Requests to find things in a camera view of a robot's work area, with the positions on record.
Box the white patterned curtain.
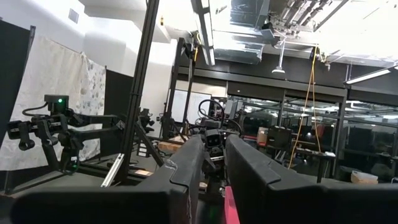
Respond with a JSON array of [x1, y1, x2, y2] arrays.
[[0, 36, 107, 171]]

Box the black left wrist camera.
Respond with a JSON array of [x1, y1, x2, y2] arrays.
[[204, 128, 222, 149]]

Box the white ceiling light bar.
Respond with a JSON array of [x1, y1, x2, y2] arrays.
[[343, 64, 398, 85]]

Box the pink plastic basket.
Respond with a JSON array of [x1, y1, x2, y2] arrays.
[[223, 185, 241, 224]]

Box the aluminium rail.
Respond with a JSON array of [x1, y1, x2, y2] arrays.
[[100, 152, 125, 189]]

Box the silver ventilation duct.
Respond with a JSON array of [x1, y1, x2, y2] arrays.
[[213, 0, 271, 65]]

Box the white pendant lamp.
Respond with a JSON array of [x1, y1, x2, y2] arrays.
[[271, 40, 286, 75]]

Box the yellow hanging cable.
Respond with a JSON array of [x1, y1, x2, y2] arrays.
[[287, 45, 322, 170]]

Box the wooden board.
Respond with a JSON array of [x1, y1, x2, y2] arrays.
[[157, 135, 189, 154]]

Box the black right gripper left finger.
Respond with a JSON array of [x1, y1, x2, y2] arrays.
[[9, 133, 206, 224]]

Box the black partition panel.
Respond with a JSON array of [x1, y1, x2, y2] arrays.
[[104, 68, 134, 156], [0, 19, 36, 147]]

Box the black frame post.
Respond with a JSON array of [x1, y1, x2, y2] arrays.
[[119, 0, 160, 185], [161, 37, 195, 141]]

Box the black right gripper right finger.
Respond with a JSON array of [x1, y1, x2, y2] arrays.
[[224, 134, 398, 224]]

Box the whiteboard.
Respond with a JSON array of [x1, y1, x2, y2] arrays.
[[169, 89, 213, 125]]

